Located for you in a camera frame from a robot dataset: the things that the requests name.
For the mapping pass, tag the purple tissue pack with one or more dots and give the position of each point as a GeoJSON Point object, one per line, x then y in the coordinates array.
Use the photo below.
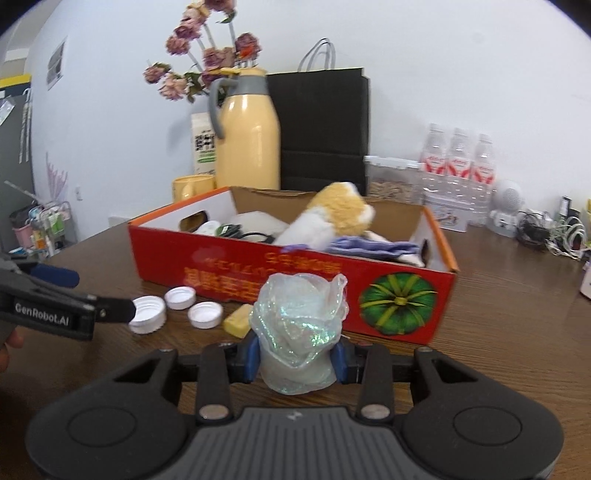
{"type": "Point", "coordinates": [587, 281]}

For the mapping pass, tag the white robot speaker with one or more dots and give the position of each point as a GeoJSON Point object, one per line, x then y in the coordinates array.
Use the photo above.
{"type": "Point", "coordinates": [505, 203]}

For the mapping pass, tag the white yellow plush sheep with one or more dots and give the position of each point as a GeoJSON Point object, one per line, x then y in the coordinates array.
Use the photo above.
{"type": "Point", "coordinates": [341, 207]}

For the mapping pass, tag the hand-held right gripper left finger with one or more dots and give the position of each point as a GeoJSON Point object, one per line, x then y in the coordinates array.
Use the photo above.
{"type": "Point", "coordinates": [253, 364]}

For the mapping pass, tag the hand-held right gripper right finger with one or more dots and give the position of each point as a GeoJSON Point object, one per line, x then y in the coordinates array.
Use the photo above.
{"type": "Point", "coordinates": [339, 364]}

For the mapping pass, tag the clear water bottle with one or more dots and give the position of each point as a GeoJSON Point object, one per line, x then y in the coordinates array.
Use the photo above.
{"type": "Point", "coordinates": [481, 170]}
{"type": "Point", "coordinates": [458, 164]}
{"type": "Point", "coordinates": [432, 159]}

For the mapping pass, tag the red cardboard box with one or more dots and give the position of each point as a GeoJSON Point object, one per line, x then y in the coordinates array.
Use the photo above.
{"type": "Point", "coordinates": [207, 267]}

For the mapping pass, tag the wall poster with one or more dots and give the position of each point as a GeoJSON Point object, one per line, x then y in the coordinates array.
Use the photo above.
{"type": "Point", "coordinates": [56, 64]}

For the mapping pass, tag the white cloth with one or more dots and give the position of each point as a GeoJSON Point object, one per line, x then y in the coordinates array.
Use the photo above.
{"type": "Point", "coordinates": [413, 259]}

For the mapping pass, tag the white tin box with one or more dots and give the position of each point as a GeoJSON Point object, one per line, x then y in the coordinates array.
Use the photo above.
{"type": "Point", "coordinates": [450, 214]}

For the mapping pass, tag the white lid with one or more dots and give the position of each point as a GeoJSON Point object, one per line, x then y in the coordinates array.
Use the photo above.
{"type": "Point", "coordinates": [205, 314]}

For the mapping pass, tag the purple flower wall decal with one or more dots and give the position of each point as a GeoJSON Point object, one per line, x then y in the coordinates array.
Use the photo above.
{"type": "Point", "coordinates": [56, 180]}

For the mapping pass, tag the clear plastic tub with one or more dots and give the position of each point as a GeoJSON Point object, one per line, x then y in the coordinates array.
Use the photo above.
{"type": "Point", "coordinates": [258, 221]}

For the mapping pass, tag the dried rose bouquet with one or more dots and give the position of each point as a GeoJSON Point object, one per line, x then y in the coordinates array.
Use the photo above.
{"type": "Point", "coordinates": [214, 57]}

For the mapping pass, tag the white wall socket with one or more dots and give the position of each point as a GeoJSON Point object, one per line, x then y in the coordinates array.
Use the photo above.
{"type": "Point", "coordinates": [80, 193]}

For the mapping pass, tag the iridescent plastic wrap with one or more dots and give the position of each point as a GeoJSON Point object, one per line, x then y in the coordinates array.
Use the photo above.
{"type": "Point", "coordinates": [295, 332]}

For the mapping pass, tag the small spray bottle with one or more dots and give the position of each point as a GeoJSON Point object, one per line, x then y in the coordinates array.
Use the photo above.
{"type": "Point", "coordinates": [565, 207]}

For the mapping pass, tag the person's left hand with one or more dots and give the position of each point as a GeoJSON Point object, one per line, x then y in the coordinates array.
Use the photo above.
{"type": "Point", "coordinates": [11, 341]}

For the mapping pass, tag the dark grey cabinet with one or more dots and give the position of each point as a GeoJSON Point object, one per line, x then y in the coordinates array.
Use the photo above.
{"type": "Point", "coordinates": [11, 152]}

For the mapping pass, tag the metal trolley rack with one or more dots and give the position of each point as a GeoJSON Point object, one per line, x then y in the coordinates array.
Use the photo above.
{"type": "Point", "coordinates": [46, 228]}

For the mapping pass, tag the yellow thermos jug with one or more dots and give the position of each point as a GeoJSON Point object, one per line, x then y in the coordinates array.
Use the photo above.
{"type": "Point", "coordinates": [249, 147]}

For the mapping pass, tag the yellow soap bar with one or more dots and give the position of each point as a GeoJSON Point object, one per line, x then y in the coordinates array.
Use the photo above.
{"type": "Point", "coordinates": [239, 321]}

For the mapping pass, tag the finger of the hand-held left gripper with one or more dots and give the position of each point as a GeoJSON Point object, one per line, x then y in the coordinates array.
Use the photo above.
{"type": "Point", "coordinates": [115, 310]}
{"type": "Point", "coordinates": [57, 276]}

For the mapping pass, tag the white wall vent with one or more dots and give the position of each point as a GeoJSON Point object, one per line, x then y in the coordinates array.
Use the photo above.
{"type": "Point", "coordinates": [122, 220]}

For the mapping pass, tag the black paper bag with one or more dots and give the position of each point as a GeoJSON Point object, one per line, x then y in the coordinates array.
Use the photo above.
{"type": "Point", "coordinates": [323, 129]}

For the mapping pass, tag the clear snack container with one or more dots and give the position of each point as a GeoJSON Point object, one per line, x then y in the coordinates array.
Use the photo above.
{"type": "Point", "coordinates": [392, 189]}

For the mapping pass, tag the yellow mug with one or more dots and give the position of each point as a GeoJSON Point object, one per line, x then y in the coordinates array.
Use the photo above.
{"type": "Point", "coordinates": [191, 189]}

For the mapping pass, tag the white milk carton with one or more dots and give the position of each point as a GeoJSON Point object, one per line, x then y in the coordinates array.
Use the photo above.
{"type": "Point", "coordinates": [205, 147]}

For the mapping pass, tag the large ridged white bottle cap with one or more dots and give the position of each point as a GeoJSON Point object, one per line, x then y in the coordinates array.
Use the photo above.
{"type": "Point", "coordinates": [147, 316]}

